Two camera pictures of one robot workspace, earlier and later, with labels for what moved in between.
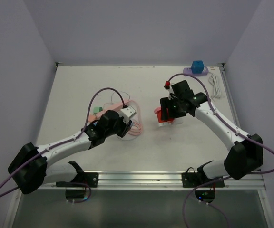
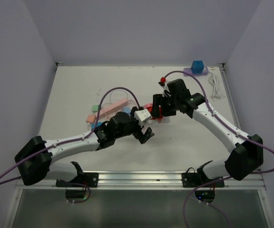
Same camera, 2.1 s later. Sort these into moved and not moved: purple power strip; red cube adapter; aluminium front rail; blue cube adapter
Moved: red cube adapter
Not moved: purple power strip; blue cube adapter; aluminium front rail
